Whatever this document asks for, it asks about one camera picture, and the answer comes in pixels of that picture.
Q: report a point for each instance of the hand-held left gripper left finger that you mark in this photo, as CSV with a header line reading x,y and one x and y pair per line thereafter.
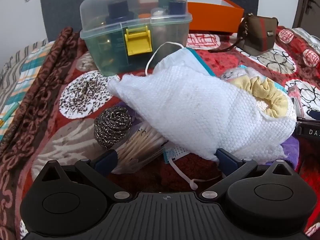
x,y
107,158

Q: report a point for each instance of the orange cardboard box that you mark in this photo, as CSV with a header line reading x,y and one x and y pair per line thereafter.
x,y
212,17

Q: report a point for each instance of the white knitted cloth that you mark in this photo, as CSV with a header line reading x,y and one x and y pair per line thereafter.
x,y
187,105

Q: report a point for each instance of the pink tissue pack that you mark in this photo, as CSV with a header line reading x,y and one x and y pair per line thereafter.
x,y
293,95

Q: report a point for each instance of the grey upholstered headboard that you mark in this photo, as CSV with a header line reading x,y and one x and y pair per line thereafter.
x,y
62,10

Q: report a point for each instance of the stack of folded blankets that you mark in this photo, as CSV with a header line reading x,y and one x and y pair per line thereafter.
x,y
22,75

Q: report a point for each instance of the purple cloth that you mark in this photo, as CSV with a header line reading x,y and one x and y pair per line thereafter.
x,y
292,150

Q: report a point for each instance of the red printed blanket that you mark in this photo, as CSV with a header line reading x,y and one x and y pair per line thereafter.
x,y
225,60

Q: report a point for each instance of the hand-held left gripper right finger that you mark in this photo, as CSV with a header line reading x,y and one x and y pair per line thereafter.
x,y
226,158

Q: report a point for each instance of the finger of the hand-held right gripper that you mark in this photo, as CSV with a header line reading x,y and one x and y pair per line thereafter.
x,y
313,114

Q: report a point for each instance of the brown striped pouch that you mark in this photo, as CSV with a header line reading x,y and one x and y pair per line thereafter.
x,y
257,37

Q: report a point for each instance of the yellow scrunchie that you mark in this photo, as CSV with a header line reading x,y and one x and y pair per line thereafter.
x,y
270,90

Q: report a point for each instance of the clear plastic storage box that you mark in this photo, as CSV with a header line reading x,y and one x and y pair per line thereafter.
x,y
105,55

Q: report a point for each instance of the bag of cotton swabs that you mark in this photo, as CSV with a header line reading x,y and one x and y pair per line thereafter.
x,y
140,145

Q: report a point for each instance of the blue face mask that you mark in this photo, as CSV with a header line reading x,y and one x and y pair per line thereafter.
x,y
172,152
180,57

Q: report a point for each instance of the brown door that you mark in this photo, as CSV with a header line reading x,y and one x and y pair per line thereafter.
x,y
307,10

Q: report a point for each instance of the steel wool scourer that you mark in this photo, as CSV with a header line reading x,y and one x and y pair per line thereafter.
x,y
112,125

